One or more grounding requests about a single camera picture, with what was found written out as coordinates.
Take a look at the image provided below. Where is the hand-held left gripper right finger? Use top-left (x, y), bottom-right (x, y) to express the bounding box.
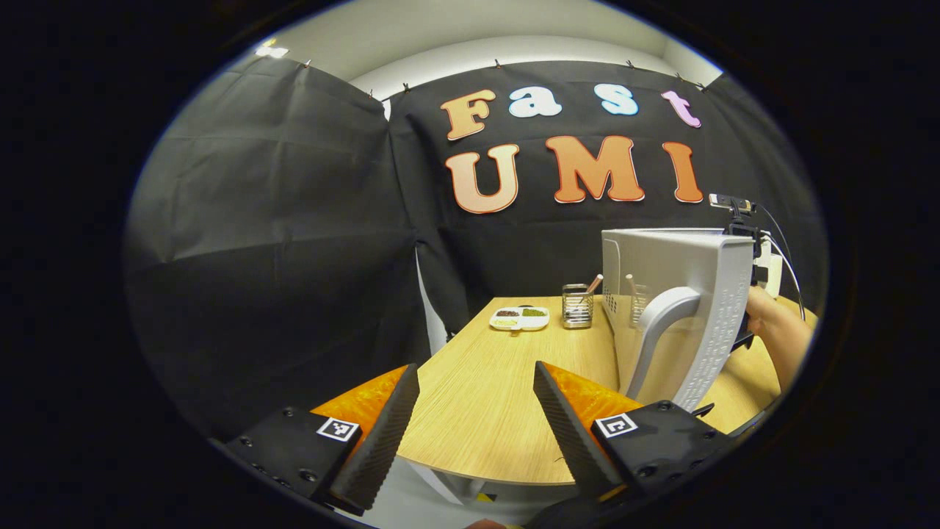
top-left (532, 360), bottom-right (735, 508)

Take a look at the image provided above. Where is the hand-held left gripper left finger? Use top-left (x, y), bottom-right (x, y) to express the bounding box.
top-left (224, 362), bottom-right (421, 517)

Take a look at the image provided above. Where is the white microwave oven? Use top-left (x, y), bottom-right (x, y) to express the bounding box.
top-left (601, 226), bottom-right (784, 414)

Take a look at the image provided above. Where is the metal mesh utensil holder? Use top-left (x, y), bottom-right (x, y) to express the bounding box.
top-left (562, 284), bottom-right (594, 329)

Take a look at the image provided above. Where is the white divided snack dish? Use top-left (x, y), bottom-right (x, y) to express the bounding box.
top-left (489, 306), bottom-right (550, 333)

